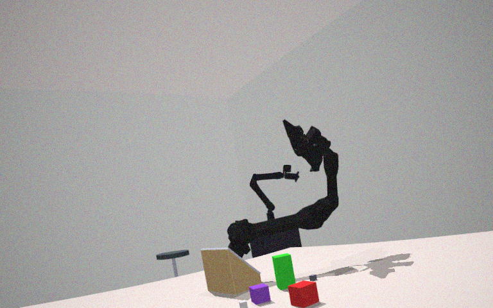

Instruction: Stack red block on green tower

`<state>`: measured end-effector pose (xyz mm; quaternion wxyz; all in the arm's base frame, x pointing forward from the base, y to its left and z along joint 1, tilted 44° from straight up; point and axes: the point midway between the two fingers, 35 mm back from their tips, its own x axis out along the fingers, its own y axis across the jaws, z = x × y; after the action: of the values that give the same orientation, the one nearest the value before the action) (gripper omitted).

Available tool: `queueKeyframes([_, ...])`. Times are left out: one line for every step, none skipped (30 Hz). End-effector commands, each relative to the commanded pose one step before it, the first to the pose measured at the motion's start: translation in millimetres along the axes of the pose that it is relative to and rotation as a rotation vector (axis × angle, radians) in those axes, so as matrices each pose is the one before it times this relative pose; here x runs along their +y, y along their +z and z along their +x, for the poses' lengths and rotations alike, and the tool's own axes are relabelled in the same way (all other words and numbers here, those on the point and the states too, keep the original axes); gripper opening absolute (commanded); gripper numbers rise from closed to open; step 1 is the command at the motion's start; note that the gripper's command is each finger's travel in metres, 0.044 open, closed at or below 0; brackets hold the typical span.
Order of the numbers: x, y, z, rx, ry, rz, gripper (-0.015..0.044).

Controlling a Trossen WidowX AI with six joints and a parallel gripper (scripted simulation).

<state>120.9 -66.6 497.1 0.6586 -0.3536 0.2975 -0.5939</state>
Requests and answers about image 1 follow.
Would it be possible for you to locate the green block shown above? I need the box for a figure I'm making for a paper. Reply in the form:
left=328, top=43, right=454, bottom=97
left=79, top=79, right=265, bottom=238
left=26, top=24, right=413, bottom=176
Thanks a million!
left=272, top=253, right=294, bottom=274
left=275, top=271, right=296, bottom=290

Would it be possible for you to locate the red block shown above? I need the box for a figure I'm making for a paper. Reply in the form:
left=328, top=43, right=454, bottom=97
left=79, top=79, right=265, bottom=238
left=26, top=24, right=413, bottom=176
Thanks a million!
left=288, top=280, right=319, bottom=308

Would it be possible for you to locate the purple cube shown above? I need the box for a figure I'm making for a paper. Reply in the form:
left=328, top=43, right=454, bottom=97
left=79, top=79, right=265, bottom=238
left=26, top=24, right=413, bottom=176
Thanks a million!
left=249, top=284, right=271, bottom=305

